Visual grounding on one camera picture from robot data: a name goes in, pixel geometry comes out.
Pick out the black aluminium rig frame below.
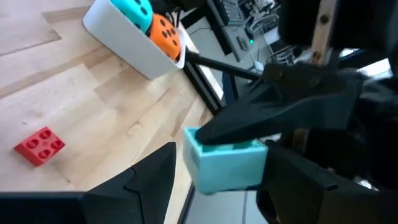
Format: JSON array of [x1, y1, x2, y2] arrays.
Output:
[[182, 0, 265, 116]]

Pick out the pale mint toy brick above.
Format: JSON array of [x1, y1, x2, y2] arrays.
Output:
[[182, 126, 269, 195]]

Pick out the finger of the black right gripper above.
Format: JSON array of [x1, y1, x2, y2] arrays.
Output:
[[194, 62, 364, 146]]

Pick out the white plastic bin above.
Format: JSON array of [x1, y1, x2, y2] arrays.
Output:
[[82, 0, 187, 81]]

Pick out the orange foam dice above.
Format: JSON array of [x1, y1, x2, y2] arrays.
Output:
[[146, 13, 182, 62]]

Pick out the teal foam dice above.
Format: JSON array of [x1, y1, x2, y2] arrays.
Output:
[[110, 0, 154, 34]]

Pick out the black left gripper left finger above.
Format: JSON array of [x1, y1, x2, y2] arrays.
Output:
[[80, 141, 177, 224]]

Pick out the small red toy brick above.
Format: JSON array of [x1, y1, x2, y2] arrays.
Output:
[[13, 126, 67, 167]]

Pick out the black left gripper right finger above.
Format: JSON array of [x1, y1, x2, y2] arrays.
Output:
[[256, 139, 398, 224]]

